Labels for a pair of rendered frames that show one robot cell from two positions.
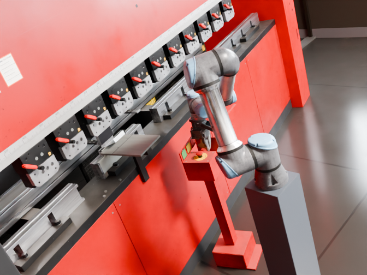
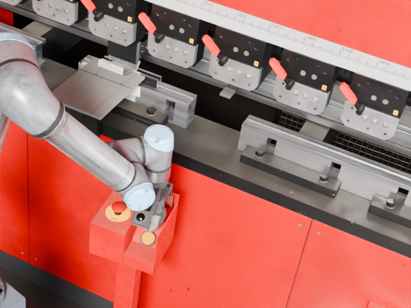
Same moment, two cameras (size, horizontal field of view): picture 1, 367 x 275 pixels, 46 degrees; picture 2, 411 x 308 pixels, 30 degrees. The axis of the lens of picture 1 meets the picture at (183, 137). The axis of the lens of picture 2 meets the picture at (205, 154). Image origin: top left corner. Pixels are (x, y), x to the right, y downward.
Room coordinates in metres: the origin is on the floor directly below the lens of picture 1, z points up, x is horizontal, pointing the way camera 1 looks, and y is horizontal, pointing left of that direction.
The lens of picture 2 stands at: (1.67, -1.61, 2.26)
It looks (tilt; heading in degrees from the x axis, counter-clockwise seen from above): 38 degrees down; 70
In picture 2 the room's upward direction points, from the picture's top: 10 degrees clockwise
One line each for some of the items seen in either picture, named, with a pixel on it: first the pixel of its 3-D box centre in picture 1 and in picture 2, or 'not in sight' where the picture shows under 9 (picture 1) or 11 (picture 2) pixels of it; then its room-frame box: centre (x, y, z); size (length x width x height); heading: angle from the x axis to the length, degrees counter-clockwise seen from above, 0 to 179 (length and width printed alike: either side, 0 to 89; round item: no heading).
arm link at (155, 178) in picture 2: (197, 114); (155, 169); (2.07, -0.11, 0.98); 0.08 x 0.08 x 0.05
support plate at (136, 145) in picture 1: (130, 144); (97, 87); (1.96, 0.27, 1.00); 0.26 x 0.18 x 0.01; 51
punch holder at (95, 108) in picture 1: (92, 116); (118, 10); (2.04, 0.40, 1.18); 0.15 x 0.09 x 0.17; 141
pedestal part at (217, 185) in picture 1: (220, 207); (125, 306); (2.04, -0.07, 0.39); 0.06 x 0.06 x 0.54; 57
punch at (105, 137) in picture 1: (104, 135); (123, 51); (2.06, 0.38, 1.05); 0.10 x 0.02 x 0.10; 141
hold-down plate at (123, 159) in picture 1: (128, 156); (122, 106); (2.05, 0.31, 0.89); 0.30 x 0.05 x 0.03; 141
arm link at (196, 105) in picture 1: (204, 107); (122, 158); (1.97, -0.15, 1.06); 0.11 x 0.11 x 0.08; 7
